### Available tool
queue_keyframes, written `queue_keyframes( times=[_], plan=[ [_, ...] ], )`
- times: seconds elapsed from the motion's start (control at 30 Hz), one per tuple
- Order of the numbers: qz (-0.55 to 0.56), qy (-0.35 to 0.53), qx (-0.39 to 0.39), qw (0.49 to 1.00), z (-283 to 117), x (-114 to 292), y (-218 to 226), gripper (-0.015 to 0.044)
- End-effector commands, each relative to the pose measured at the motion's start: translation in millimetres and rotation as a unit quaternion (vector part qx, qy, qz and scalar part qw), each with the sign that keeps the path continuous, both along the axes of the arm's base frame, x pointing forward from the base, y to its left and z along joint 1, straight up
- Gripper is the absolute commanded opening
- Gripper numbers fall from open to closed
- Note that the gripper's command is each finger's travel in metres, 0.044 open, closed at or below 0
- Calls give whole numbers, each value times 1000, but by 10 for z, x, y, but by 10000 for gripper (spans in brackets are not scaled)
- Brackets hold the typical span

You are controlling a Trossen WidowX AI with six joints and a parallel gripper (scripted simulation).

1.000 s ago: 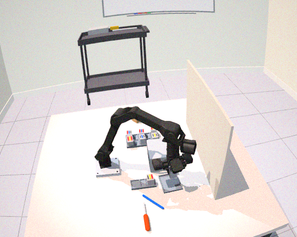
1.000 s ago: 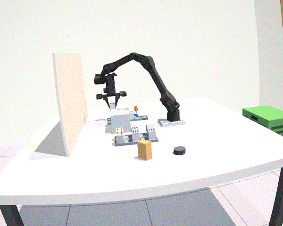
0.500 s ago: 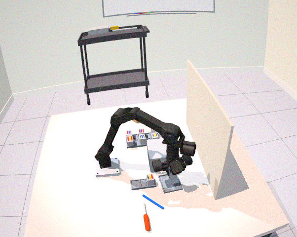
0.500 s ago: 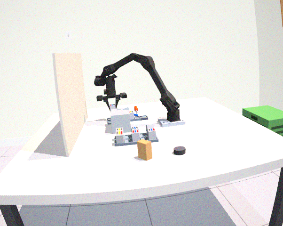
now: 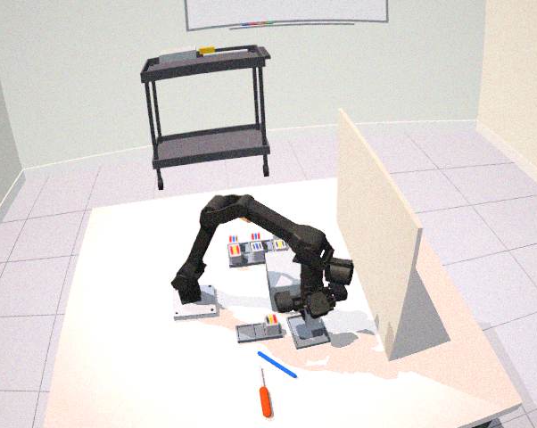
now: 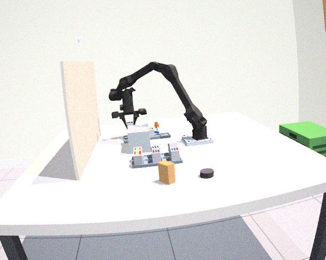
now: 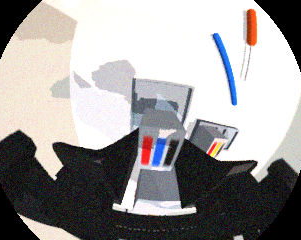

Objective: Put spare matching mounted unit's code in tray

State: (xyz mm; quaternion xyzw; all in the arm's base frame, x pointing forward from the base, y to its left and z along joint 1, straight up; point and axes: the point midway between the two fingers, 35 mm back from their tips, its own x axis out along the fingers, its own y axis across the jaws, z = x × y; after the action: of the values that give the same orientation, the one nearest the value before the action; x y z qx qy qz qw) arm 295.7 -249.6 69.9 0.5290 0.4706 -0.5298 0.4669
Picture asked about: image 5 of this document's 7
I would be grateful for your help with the beige flat panel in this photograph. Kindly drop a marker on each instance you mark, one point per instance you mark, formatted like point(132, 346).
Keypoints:
point(380, 230)

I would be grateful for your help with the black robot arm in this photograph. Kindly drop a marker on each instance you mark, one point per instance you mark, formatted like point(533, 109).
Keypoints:
point(305, 241)

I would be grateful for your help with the orange-handled screwdriver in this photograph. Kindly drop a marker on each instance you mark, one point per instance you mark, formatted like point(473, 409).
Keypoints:
point(264, 397)

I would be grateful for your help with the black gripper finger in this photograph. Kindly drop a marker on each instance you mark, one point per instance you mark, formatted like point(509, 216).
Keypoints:
point(301, 310)

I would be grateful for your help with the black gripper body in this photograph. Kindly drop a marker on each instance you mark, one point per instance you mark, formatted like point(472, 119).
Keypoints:
point(286, 303)

